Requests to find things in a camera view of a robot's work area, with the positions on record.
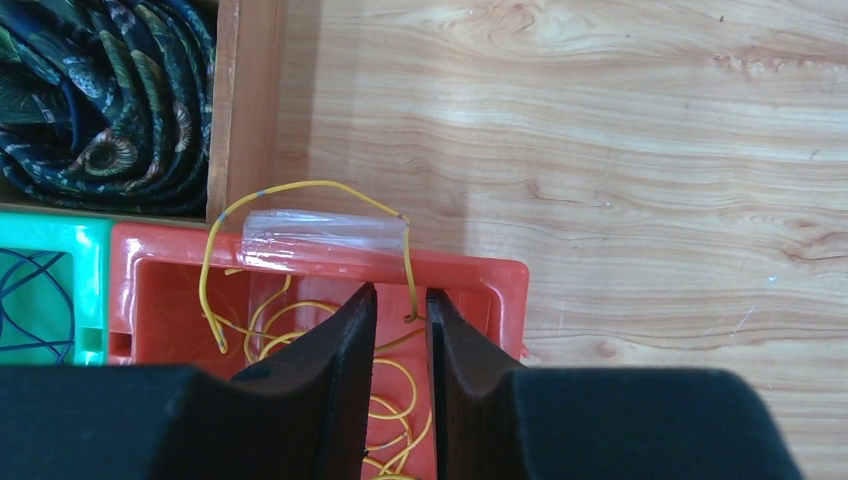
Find green plastic bin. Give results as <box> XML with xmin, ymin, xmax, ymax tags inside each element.
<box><xmin>1</xmin><ymin>212</ymin><xmax>114</xmax><ymax>366</ymax></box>

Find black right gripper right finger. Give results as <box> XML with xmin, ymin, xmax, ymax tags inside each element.
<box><xmin>427</xmin><ymin>289</ymin><xmax>802</xmax><ymax>479</ymax></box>

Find wooden compartment tray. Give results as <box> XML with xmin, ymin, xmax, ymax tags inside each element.
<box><xmin>1</xmin><ymin>1</ymin><xmax>287</xmax><ymax>222</ymax></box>

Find red plastic bin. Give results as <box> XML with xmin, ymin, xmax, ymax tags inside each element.
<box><xmin>110</xmin><ymin>223</ymin><xmax>529</xmax><ymax>479</ymax></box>

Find purple wires in green bin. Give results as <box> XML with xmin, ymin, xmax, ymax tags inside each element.
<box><xmin>0</xmin><ymin>248</ymin><xmax>76</xmax><ymax>366</ymax></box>

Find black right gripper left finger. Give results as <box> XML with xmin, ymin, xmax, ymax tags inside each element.
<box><xmin>1</xmin><ymin>283</ymin><xmax>378</xmax><ymax>479</ymax></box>

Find clear tape strip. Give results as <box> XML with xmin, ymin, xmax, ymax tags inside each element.
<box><xmin>241</xmin><ymin>209</ymin><xmax>407</xmax><ymax>272</ymax></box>

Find rolled green patterned tie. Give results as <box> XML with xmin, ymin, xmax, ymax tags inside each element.
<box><xmin>1</xmin><ymin>1</ymin><xmax>216</xmax><ymax>216</ymax></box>

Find yellow wires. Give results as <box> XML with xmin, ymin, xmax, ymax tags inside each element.
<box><xmin>198</xmin><ymin>180</ymin><xmax>435</xmax><ymax>480</ymax></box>

